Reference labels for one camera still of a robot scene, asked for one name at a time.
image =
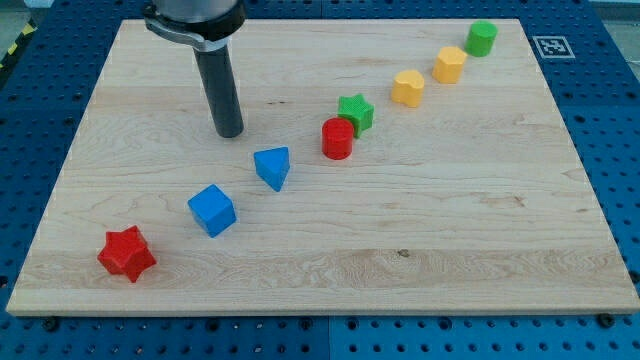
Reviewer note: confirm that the red cylinder block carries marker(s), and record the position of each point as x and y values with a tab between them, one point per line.
337	138

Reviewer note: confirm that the blue triangle block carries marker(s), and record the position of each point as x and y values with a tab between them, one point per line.
272	166

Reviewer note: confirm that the light wooden board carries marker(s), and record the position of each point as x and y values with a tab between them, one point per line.
473	203

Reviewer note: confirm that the green star block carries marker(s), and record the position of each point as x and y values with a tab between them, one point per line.
358	111

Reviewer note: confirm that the blue cube block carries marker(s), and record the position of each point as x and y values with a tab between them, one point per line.
212	210

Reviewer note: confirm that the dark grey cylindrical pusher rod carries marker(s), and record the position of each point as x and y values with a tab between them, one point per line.
218	82

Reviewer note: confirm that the yellow hexagon block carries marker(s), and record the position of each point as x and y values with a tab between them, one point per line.
449	65

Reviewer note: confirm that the red star block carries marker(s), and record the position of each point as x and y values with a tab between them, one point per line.
126	253

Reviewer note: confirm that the green cylinder block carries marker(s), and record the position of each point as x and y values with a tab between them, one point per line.
480	38

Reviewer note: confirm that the white fiducial marker tag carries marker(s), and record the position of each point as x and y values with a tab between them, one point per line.
553	47

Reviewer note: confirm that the black bolt front left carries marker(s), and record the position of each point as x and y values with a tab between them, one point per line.
50	324

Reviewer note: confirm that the black bolt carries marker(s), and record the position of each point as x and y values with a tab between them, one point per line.
50	324
605	320

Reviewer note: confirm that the black bolt front right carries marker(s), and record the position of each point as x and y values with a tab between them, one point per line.
605	320

